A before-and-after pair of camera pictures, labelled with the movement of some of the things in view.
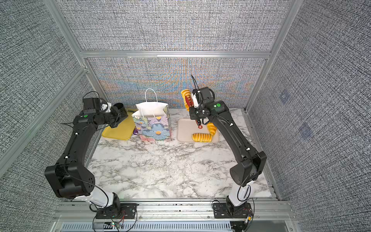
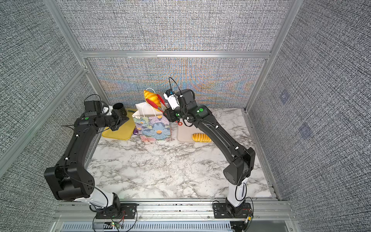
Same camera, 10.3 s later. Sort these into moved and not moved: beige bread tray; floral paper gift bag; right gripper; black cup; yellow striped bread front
Moved: right gripper
Not moved: beige bread tray; floral paper gift bag; black cup; yellow striped bread front
